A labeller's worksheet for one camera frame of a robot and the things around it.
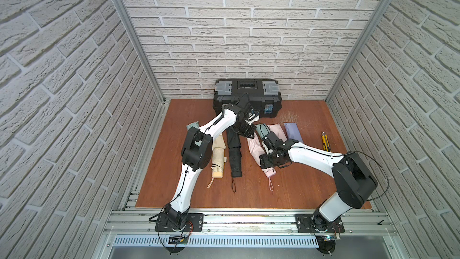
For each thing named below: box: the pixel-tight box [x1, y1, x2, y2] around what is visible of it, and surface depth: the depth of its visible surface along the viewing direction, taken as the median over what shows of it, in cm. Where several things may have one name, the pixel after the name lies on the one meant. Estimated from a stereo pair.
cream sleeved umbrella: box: [207, 133, 226, 189], surface depth 91 cm
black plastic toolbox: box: [212, 78, 283, 119], surface depth 103 cm
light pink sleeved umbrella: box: [267, 122, 288, 143], surface depth 104 cm
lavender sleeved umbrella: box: [283, 122, 304, 143], surface depth 102 cm
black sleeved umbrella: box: [228, 146, 243, 193], surface depth 91 cm
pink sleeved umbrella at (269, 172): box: [261, 167, 277, 192], surface depth 87 cm
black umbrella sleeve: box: [226, 127, 242, 157], surface depth 99 cm
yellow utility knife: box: [321, 131, 332, 153], surface depth 99 cm
